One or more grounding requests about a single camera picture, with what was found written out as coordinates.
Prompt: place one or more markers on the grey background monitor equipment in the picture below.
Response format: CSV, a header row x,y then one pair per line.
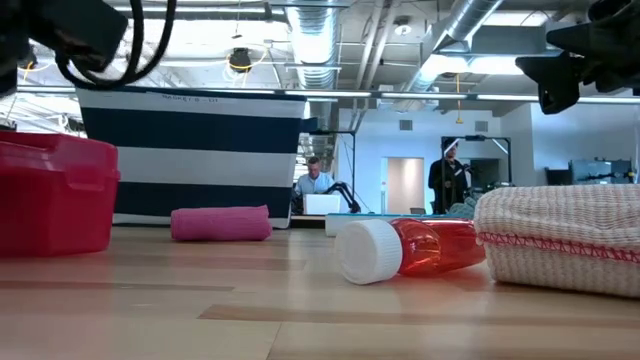
x,y
595,171

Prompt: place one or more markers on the black background robot arm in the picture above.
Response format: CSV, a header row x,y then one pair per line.
x,y
345,192

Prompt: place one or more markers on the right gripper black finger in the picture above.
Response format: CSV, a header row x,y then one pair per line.
x,y
580,37
557,75

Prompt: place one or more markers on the red plastic lidded box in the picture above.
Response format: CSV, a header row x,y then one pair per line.
x,y
50,195

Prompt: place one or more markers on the white laptop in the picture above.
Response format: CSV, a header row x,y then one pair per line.
x,y
321,204

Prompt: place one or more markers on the corrugated silver ceiling duct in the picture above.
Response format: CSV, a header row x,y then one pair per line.
x,y
314,45

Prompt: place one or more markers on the black metal stand frame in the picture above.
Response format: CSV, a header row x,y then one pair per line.
x,y
353,165
508,160

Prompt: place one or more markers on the smooth silver ceiling duct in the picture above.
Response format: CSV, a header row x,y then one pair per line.
x,y
465,25

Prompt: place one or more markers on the teal patterned hospital gown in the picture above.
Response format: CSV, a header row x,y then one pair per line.
x,y
462,209

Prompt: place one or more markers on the person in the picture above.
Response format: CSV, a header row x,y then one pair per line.
x,y
314,182
447,182

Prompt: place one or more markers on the orange pill bottle white cap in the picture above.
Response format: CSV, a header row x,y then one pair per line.
x,y
380,250

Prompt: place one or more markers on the white box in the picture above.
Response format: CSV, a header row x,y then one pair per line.
x,y
350,224

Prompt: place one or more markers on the white elastic bandage red stitching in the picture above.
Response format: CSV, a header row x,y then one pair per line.
x,y
560,230

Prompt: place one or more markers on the long ceiling light strip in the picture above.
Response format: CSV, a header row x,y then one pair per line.
x,y
425,95

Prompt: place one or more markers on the black ceiling device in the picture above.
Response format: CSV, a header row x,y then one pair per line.
x,y
240,59

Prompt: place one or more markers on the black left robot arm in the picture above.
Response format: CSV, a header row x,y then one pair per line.
x,y
7,50

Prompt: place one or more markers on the navy white striped fabric basket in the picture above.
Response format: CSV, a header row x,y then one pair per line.
x,y
200,130

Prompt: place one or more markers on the pink bandage roll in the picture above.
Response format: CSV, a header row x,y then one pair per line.
x,y
220,224

